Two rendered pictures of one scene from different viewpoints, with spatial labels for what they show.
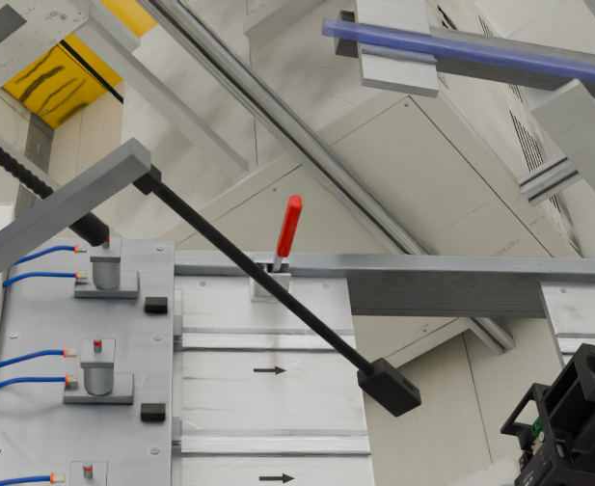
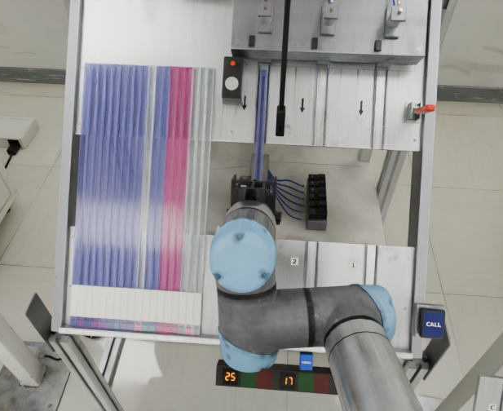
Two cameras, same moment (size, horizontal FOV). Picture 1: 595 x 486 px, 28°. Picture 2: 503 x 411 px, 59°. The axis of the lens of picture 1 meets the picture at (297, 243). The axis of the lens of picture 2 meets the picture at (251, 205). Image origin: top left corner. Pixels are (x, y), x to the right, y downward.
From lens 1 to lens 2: 0.60 m
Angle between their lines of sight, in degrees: 51
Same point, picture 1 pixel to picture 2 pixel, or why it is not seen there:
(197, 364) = (365, 76)
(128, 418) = (313, 33)
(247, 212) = not seen: outside the picture
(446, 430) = (494, 280)
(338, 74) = not seen: outside the picture
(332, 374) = (357, 135)
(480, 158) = not seen: outside the picture
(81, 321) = (369, 13)
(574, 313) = (391, 258)
